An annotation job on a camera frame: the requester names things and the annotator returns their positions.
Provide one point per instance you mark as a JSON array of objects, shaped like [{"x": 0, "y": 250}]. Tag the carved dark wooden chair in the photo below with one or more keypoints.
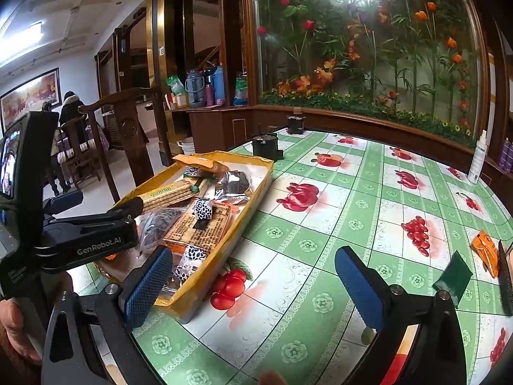
[{"x": 128, "y": 128}]

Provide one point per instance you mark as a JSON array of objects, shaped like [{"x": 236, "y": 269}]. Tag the white spray bottle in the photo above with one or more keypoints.
[{"x": 479, "y": 156}]

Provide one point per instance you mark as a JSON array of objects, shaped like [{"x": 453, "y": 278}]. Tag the small black device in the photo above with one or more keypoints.
[
  {"x": 264, "y": 146},
  {"x": 295, "y": 124}
]

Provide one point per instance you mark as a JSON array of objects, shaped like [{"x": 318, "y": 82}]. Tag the silver foil snack packet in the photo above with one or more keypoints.
[
  {"x": 230, "y": 199},
  {"x": 234, "y": 180}
]

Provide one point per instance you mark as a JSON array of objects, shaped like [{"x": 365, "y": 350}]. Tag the framed wall painting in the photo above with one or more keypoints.
[{"x": 30, "y": 96}]

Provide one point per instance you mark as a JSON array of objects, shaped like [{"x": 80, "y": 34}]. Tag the small orange snack packet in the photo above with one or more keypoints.
[{"x": 487, "y": 250}]

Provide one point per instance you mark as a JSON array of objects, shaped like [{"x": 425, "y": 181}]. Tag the green and white bag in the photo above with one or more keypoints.
[{"x": 240, "y": 88}]

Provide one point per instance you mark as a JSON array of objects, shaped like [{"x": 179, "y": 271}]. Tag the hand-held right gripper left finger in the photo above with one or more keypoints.
[{"x": 148, "y": 284}]

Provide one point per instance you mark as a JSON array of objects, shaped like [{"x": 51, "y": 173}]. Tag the orange snack packet white label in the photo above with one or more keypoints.
[{"x": 200, "y": 161}]

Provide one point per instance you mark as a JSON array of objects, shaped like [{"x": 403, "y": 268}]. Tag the clear packet of dark snack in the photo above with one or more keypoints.
[{"x": 156, "y": 224}]

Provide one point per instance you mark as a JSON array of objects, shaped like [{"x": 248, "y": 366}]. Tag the pink bottle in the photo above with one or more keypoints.
[{"x": 209, "y": 94}]

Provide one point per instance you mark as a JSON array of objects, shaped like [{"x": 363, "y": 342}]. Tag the person's right hand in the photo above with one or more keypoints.
[{"x": 272, "y": 378}]

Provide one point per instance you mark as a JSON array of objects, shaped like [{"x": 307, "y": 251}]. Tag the glass flower display cabinet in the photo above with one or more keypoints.
[{"x": 360, "y": 48}]

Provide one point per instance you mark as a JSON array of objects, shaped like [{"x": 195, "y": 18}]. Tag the beige open bag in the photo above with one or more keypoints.
[{"x": 505, "y": 276}]

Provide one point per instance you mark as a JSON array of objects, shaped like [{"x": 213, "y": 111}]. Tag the person's left hand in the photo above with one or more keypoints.
[{"x": 16, "y": 325}]

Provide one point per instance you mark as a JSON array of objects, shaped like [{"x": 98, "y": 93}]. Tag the large orange cracker packet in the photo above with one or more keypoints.
[{"x": 200, "y": 232}]

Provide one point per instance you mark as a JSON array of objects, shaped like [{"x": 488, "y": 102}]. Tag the white plastic bucket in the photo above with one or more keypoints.
[{"x": 186, "y": 146}]

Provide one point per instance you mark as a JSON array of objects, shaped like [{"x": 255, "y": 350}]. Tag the green snack bag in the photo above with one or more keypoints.
[{"x": 175, "y": 85}]

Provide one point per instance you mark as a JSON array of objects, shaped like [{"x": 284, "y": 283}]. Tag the green floral tablecloth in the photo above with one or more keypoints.
[{"x": 320, "y": 216}]

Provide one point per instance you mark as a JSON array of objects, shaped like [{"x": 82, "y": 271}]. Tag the dark wooden chair with cushion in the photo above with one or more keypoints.
[{"x": 78, "y": 152}]

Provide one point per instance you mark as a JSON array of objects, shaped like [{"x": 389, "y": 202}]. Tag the dark green packet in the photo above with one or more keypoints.
[{"x": 453, "y": 276}]

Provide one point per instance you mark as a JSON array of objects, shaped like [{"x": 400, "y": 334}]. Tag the grey thermos jug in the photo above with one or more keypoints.
[{"x": 195, "y": 87}]

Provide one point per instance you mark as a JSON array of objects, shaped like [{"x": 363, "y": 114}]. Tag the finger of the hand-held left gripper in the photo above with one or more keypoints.
[
  {"x": 64, "y": 202},
  {"x": 120, "y": 210}
]

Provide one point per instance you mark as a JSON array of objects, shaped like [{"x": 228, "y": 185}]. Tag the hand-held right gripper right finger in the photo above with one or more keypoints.
[{"x": 360, "y": 284}]

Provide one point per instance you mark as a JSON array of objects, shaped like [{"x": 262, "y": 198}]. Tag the yellow cracker packet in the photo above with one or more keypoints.
[{"x": 168, "y": 194}]

